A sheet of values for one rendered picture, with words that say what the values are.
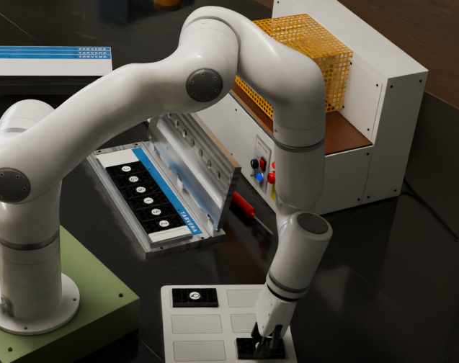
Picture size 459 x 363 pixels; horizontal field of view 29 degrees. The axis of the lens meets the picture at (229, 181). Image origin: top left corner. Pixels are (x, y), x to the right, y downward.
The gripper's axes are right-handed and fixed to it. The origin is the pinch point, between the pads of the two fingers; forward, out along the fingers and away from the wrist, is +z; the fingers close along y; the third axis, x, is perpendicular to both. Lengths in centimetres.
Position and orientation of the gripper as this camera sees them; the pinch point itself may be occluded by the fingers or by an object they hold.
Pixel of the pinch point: (261, 341)
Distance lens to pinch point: 189.1
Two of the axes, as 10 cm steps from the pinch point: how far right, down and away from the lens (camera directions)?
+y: 0.9, 5.8, -8.1
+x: 9.6, 1.8, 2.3
